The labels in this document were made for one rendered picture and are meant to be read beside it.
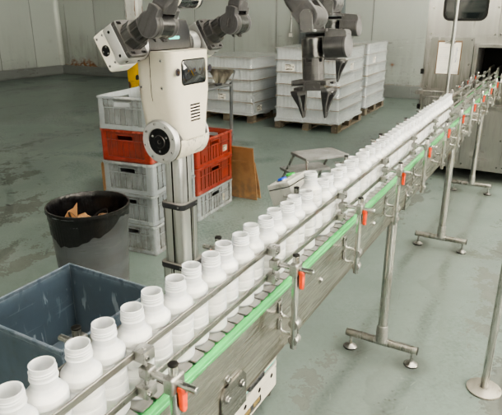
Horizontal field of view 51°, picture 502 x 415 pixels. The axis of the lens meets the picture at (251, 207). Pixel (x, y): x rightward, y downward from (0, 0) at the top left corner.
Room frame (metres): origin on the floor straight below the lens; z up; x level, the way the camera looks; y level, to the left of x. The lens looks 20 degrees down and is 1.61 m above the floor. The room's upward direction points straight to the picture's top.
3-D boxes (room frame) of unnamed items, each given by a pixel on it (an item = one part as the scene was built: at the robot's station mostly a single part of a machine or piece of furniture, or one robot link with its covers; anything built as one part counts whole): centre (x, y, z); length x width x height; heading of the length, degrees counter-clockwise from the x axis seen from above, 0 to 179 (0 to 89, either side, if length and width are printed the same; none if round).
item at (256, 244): (1.11, 0.00, 1.08); 0.06 x 0.06 x 0.17
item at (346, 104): (8.33, -1.08, 0.59); 1.24 x 1.03 x 1.17; 153
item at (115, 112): (3.78, 0.74, 1.00); 0.61 x 0.41 x 0.22; 158
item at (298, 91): (1.43, -0.15, 1.40); 0.07 x 0.07 x 0.09; 61
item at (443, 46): (5.41, -1.94, 1.22); 0.23 x 0.03 x 0.32; 61
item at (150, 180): (3.78, 0.73, 0.55); 0.61 x 0.41 x 0.22; 158
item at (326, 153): (4.89, -0.59, 0.21); 0.61 x 0.47 x 0.41; 24
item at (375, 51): (9.77, -1.77, 0.59); 1.25 x 1.03 x 1.17; 152
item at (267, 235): (1.16, -0.03, 1.08); 0.06 x 0.06 x 0.17
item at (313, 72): (1.42, -0.16, 1.47); 0.10 x 0.07 x 0.07; 61
